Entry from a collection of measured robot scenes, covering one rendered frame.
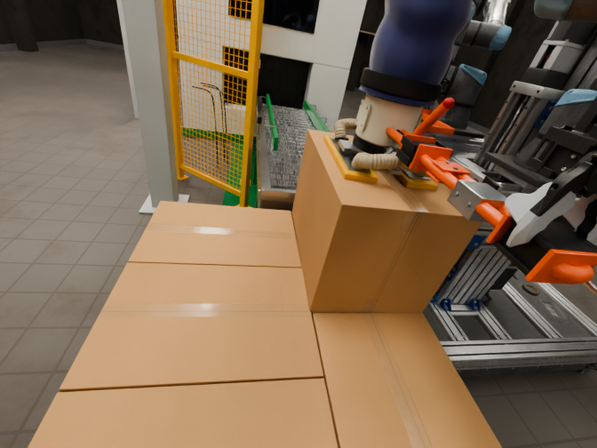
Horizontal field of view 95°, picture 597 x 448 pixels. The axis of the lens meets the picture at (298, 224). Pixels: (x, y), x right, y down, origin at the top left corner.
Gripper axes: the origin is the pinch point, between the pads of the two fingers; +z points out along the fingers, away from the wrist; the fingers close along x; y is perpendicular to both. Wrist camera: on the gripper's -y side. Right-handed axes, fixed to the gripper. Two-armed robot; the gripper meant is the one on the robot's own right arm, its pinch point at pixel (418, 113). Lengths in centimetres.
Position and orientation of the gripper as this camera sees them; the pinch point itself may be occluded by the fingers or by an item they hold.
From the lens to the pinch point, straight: 133.2
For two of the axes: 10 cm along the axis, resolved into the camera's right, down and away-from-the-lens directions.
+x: 9.8, 0.9, 1.8
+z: -1.8, 8.2, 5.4
